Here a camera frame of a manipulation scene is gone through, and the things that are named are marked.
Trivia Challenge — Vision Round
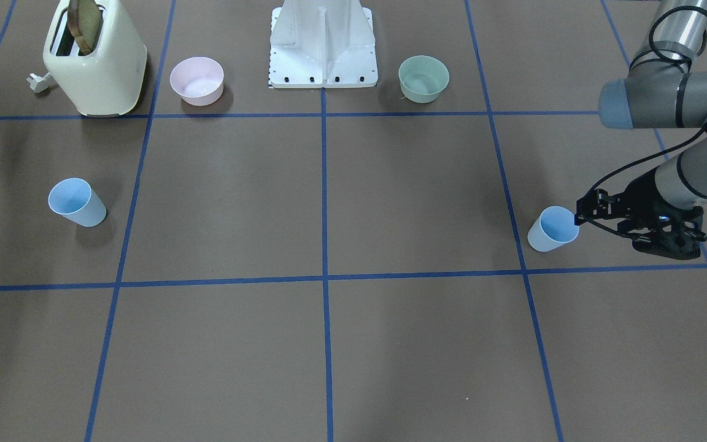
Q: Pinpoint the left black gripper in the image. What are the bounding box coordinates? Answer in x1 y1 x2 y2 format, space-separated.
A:
576 168 676 235

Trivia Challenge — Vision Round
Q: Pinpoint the blue cup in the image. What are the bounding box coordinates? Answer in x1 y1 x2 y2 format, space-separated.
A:
527 205 580 252
47 178 107 228

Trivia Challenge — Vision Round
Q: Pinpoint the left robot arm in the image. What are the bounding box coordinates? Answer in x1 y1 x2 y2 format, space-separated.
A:
575 1 707 243

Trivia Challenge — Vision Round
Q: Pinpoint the green bowl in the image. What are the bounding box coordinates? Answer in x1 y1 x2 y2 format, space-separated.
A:
398 55 450 104

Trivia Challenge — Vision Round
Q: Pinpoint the pink bowl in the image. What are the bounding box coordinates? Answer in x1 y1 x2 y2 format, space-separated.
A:
169 56 225 106

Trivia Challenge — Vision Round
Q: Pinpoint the cream toaster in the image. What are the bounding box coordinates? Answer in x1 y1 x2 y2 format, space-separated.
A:
42 1 148 117

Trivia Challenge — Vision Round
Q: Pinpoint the toast slice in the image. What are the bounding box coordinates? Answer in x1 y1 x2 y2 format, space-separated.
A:
67 0 102 56

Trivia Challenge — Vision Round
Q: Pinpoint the white power plug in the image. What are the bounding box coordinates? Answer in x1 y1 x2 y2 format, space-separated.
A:
27 72 56 93

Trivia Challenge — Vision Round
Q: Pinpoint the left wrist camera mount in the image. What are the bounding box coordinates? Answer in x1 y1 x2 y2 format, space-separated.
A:
632 203 707 260

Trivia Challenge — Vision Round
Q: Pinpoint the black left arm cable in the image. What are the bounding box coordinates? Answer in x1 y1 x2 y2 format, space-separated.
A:
574 5 707 237

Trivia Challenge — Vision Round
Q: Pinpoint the white pedestal base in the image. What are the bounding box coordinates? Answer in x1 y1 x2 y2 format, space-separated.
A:
268 1 379 89

